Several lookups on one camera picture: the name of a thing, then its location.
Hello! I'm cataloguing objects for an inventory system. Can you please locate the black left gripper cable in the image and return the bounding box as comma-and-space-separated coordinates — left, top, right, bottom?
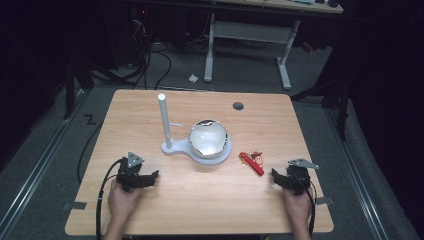
95, 158, 125, 240

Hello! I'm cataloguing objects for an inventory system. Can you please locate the red toy figure keychain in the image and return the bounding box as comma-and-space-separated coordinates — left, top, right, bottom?
238, 150, 266, 177

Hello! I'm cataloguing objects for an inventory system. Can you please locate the wooden desk with white legs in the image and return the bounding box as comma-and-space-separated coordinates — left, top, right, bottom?
203, 0, 344, 92

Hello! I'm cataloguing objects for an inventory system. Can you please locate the metal floor rail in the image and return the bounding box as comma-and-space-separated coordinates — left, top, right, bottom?
323, 105, 390, 240
0, 89, 89, 236

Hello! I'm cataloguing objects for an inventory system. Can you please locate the white stand with pole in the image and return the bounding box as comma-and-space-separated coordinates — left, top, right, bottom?
157, 93, 234, 167

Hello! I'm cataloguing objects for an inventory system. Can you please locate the bundle of black floor cables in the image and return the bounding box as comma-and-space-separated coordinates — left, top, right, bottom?
93, 13, 173, 91

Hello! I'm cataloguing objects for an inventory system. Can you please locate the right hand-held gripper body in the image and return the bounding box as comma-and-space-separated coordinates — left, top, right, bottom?
283, 157, 320, 197

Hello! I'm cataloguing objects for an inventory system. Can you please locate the black floor cable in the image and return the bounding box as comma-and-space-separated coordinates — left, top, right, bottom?
76, 122, 105, 185

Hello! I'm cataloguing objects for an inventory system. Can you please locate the person's left hand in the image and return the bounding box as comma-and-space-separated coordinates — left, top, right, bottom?
107, 179, 143, 222

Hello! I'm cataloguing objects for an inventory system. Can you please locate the person's right hand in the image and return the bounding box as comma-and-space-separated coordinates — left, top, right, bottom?
282, 185, 315, 225

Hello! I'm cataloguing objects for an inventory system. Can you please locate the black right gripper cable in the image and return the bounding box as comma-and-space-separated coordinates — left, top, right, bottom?
299, 178, 317, 237

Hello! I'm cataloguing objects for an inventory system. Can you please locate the shiny metal bowl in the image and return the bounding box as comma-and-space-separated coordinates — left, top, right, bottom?
188, 119, 230, 160

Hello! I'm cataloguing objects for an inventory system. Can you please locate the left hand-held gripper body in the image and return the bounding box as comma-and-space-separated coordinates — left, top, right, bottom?
115, 151, 150, 193

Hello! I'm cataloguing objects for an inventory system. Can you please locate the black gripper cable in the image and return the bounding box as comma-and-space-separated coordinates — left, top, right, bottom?
95, 158, 125, 240
299, 178, 317, 237

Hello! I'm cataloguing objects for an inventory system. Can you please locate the dark metal stand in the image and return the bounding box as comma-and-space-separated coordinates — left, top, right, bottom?
62, 58, 96, 120
289, 74, 352, 142

